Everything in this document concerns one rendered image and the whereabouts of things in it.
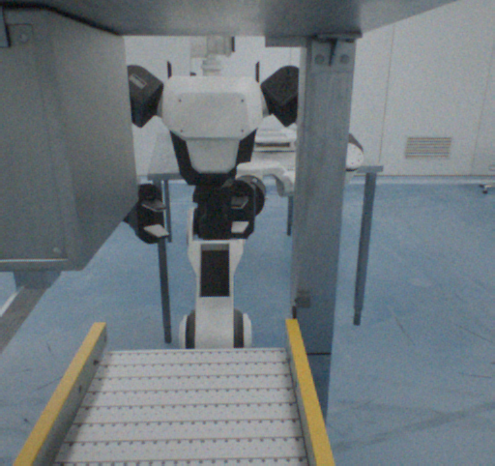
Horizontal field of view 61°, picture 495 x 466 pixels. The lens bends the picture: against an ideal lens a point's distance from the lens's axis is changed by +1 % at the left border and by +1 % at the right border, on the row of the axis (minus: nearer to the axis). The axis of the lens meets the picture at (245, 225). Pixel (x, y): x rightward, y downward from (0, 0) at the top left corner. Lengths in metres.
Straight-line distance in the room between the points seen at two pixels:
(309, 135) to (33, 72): 0.33
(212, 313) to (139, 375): 0.61
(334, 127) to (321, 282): 0.22
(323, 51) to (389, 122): 5.14
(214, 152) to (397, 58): 4.63
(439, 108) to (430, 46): 0.73
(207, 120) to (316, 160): 0.64
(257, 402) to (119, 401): 0.16
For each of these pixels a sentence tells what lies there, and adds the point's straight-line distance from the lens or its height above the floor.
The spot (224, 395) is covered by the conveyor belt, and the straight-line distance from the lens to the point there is 0.55.
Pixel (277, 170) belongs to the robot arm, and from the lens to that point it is 1.03.
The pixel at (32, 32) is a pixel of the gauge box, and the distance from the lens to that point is 0.36.
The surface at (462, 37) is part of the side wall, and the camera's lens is 5.94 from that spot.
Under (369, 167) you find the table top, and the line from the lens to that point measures 2.10.
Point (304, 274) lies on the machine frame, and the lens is 0.61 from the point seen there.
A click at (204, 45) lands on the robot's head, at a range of 1.21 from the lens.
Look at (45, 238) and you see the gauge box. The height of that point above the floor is 1.15.
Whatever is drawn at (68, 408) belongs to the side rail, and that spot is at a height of 0.93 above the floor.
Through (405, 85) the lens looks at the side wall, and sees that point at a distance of 5.70.
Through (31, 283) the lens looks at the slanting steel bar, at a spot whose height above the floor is 1.10.
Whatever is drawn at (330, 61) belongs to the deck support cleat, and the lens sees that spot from 0.55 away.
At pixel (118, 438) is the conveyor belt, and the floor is 0.91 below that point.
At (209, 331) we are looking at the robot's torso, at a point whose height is 0.63.
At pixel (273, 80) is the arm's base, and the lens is 1.23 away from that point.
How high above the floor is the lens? 1.27
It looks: 19 degrees down
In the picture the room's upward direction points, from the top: straight up
